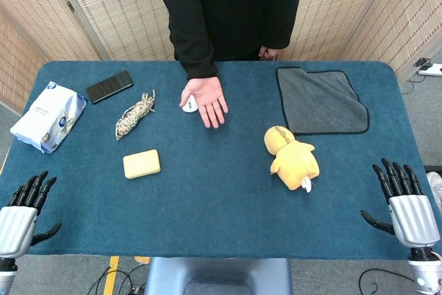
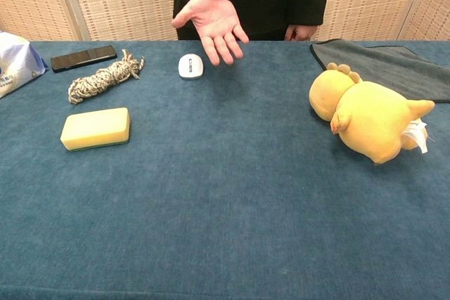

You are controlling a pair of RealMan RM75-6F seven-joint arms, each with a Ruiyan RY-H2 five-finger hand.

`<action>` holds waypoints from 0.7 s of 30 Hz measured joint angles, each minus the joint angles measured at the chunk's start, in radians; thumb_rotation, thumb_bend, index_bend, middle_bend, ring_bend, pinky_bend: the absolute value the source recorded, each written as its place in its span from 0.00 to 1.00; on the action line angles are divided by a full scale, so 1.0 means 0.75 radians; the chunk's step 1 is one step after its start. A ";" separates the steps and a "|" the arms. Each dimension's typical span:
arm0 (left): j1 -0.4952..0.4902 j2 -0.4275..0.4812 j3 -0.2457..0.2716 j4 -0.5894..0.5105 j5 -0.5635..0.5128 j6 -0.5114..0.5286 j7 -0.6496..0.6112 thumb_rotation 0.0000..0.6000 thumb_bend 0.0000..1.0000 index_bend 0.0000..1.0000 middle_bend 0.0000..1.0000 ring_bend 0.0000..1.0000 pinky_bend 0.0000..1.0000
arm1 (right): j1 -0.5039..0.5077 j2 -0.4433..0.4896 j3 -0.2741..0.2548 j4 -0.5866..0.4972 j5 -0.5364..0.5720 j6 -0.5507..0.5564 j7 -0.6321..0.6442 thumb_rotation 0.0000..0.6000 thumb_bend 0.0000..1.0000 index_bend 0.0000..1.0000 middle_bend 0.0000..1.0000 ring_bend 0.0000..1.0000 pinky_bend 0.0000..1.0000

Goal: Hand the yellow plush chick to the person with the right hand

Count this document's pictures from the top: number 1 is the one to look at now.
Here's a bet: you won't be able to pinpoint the person right hand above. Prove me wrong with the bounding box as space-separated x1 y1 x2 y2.
179 76 229 129

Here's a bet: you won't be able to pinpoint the robot right hand black fingers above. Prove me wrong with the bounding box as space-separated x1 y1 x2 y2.
361 158 441 249

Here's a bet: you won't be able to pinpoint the robot left hand black fingers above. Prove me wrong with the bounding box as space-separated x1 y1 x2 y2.
0 170 63 258

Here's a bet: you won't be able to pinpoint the person left hand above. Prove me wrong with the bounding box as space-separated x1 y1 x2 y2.
258 46 279 61

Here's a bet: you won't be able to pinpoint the yellow plush toy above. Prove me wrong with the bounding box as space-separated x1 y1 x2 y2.
263 126 320 193

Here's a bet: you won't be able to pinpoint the person right forearm black sleeve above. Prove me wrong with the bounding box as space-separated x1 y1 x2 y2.
168 15 219 82

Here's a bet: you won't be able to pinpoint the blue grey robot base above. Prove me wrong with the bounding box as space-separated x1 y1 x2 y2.
144 256 294 295

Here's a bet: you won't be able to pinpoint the person left forearm black sleeve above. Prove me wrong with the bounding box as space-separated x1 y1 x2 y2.
264 0 305 50

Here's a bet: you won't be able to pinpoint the person torso black sweater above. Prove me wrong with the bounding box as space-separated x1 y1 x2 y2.
148 0 307 63

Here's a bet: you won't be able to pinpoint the white computer mouse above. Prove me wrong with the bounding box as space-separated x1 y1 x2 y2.
182 94 200 114

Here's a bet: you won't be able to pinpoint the white shoe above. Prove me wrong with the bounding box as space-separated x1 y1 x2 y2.
426 171 442 211

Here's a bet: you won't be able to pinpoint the grey microfibre cloth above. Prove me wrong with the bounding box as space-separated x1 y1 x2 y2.
276 66 370 136

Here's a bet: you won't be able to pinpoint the yellow sponge block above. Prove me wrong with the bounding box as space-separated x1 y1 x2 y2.
122 149 162 180

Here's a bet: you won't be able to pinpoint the black smartphone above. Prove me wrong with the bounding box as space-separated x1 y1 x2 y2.
85 70 134 105

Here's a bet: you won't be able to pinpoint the blue felt table cover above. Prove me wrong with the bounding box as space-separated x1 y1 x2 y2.
0 60 442 260

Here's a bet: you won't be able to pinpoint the white blue wet wipes pack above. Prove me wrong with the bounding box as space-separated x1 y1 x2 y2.
9 81 88 154

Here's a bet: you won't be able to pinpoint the bamboo folding screen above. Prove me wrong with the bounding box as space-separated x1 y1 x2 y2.
0 0 442 115

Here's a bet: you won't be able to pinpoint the white power strip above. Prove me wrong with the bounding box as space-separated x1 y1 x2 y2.
417 62 442 77

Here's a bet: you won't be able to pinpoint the beige braided rope bundle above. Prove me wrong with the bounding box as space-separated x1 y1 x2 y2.
115 88 156 142

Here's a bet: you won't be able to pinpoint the black floor cable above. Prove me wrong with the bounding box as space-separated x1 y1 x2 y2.
86 263 148 295
358 268 415 295

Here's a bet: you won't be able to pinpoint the black power strip cable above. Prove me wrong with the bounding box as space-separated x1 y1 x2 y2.
400 73 425 95

